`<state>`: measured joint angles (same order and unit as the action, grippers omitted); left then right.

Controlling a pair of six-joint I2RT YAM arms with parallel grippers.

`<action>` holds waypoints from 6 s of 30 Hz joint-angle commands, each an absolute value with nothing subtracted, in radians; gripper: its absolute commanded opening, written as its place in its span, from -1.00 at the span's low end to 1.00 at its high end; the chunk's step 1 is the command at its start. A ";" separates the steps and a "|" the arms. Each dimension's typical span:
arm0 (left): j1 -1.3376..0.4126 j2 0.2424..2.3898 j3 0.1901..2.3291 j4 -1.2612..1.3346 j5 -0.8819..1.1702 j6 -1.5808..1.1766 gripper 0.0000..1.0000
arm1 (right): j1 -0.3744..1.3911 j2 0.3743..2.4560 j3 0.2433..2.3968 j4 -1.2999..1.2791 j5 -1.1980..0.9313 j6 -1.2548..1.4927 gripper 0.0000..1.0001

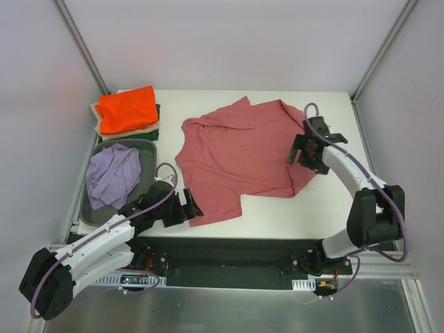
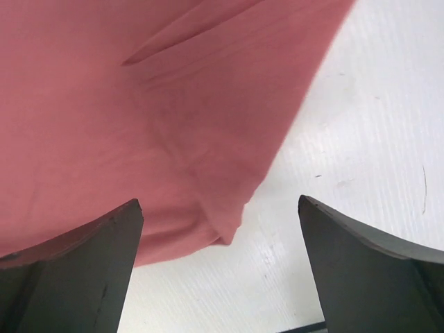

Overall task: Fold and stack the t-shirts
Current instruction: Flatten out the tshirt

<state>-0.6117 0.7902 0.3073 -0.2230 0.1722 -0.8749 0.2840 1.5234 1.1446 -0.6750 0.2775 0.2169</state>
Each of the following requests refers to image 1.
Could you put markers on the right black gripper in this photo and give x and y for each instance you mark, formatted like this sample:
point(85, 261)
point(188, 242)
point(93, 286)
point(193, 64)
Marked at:
point(304, 151)

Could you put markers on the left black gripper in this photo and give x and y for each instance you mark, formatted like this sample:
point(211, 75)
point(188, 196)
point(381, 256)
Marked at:
point(184, 208)

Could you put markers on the pink t shirt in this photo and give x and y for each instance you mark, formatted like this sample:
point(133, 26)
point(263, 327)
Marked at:
point(241, 149)

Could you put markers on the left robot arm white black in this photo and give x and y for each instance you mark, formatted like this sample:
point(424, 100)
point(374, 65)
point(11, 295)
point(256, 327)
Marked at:
point(54, 278)

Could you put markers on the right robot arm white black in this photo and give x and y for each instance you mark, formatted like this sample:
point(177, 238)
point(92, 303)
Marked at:
point(377, 212)

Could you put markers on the lilac crumpled t shirt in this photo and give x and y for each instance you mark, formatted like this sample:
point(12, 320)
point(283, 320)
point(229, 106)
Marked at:
point(111, 175)

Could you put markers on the orange folded t shirt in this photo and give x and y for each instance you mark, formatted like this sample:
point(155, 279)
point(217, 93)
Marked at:
point(127, 111)

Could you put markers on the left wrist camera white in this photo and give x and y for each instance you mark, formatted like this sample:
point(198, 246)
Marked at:
point(170, 179)

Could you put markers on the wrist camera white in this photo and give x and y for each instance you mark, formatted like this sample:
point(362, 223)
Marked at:
point(170, 179)
point(336, 138)

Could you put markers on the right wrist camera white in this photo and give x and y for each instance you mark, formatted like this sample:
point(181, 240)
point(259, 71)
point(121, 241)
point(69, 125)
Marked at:
point(336, 138)

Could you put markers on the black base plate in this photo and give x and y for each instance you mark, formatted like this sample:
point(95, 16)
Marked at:
point(271, 264)

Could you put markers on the left white cable duct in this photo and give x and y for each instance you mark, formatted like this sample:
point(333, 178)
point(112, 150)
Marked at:
point(130, 280)

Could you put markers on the white cable duct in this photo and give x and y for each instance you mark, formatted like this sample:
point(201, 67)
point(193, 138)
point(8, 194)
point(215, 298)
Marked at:
point(130, 280)
point(308, 284)

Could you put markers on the right white cable duct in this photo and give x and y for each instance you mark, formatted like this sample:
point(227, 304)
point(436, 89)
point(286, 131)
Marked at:
point(308, 284)

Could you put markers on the aluminium rail front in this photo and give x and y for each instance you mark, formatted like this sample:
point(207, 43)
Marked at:
point(375, 266)

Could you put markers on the right aluminium frame post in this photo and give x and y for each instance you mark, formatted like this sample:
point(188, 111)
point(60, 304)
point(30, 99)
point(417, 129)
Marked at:
point(384, 48)

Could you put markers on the aluminium frame post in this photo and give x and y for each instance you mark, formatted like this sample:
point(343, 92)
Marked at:
point(384, 48)
point(81, 46)

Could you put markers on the left aluminium frame post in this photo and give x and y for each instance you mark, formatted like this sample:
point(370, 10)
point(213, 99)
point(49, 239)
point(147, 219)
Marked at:
point(81, 46)

